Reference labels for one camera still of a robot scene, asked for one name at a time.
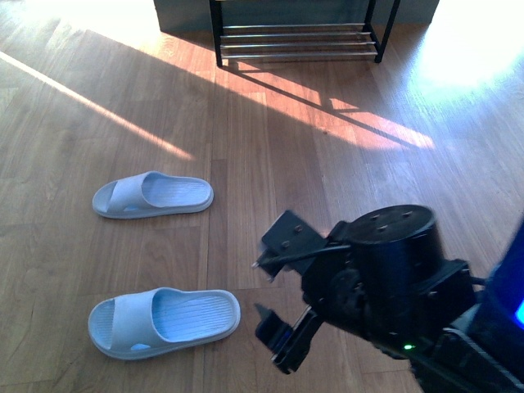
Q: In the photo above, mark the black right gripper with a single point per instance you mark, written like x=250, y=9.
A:
x=382, y=277

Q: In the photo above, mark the light blue slide sandal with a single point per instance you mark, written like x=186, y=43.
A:
x=151, y=323
x=152, y=194

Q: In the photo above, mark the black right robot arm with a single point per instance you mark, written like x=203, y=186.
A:
x=481, y=350

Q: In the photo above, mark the black metal shoe rack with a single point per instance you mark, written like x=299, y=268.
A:
x=299, y=42

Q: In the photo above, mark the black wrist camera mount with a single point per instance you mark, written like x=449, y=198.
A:
x=288, y=244

